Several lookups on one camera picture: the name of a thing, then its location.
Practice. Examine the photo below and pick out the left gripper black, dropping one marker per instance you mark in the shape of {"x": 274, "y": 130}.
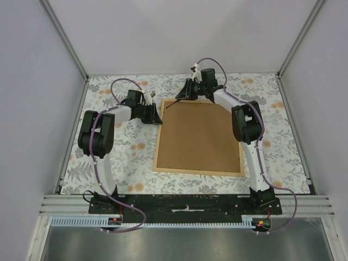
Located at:
{"x": 154, "y": 117}

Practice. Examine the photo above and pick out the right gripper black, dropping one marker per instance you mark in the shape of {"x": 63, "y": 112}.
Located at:
{"x": 186, "y": 92}

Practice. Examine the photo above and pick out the wooden picture frame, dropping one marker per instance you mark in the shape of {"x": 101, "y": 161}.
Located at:
{"x": 196, "y": 138}

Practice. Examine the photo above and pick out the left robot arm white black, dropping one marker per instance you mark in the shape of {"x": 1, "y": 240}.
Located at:
{"x": 96, "y": 137}

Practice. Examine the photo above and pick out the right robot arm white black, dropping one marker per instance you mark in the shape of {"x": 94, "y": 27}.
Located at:
{"x": 247, "y": 127}

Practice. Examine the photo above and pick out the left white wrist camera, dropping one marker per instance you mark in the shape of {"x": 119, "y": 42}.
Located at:
{"x": 148, "y": 96}

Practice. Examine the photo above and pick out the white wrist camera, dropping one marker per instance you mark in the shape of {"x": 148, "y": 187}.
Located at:
{"x": 196, "y": 73}
{"x": 148, "y": 96}

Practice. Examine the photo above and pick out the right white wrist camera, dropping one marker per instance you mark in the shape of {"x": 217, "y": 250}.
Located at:
{"x": 196, "y": 73}

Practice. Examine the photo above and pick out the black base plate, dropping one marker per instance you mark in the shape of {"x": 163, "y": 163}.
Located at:
{"x": 198, "y": 208}

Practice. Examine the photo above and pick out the white slotted cable duct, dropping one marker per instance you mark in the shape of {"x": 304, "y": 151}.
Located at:
{"x": 106, "y": 222}

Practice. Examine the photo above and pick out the left aluminium corner post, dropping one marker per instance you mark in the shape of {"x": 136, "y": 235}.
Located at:
{"x": 63, "y": 36}

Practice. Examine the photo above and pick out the aluminium corner post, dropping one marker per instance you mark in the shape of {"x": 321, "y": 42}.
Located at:
{"x": 301, "y": 36}
{"x": 63, "y": 36}

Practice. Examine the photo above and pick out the right aluminium corner post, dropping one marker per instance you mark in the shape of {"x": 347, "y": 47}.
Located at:
{"x": 301, "y": 36}

